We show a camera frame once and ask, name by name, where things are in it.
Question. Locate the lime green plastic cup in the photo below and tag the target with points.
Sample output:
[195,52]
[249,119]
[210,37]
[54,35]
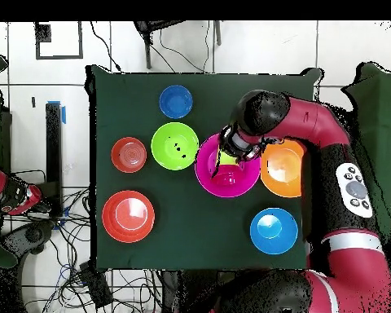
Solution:
[225,159]

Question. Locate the large pink plastic bowl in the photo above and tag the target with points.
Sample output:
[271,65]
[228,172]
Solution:
[205,176]

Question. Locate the lime green plastic bowl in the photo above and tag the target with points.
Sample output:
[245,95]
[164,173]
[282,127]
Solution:
[174,153]

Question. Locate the small dark blue bowl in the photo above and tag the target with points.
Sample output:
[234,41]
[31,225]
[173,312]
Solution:
[176,102]

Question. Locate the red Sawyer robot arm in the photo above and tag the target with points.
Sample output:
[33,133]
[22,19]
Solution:
[322,130]

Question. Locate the large orange plastic bowl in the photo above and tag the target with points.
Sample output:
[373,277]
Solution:
[282,169]

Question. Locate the light blue plastic bowl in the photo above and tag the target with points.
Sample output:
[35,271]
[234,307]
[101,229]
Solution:
[273,231]

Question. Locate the small red-orange plastic bowl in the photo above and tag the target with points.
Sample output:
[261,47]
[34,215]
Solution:
[128,155]

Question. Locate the wide red-orange plastic bowl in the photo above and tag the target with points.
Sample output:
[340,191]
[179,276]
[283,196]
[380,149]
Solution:
[128,216]

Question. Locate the blue tape strip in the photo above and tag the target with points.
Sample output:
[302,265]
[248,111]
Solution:
[63,114]

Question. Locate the long black bar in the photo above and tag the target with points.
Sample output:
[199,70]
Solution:
[53,163]

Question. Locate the black power brick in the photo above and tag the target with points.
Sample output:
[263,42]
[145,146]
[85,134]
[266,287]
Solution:
[96,287]

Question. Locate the small black floor marker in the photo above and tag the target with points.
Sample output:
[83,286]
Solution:
[33,102]

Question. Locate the black round floor stand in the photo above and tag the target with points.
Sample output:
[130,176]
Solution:
[29,234]

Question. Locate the black camera tripod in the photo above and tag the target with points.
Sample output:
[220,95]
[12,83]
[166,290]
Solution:
[148,55]

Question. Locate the black pedestal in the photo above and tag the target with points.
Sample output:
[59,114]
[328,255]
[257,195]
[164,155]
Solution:
[195,293]

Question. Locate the black square floor frame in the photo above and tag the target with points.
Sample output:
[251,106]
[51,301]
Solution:
[43,32]

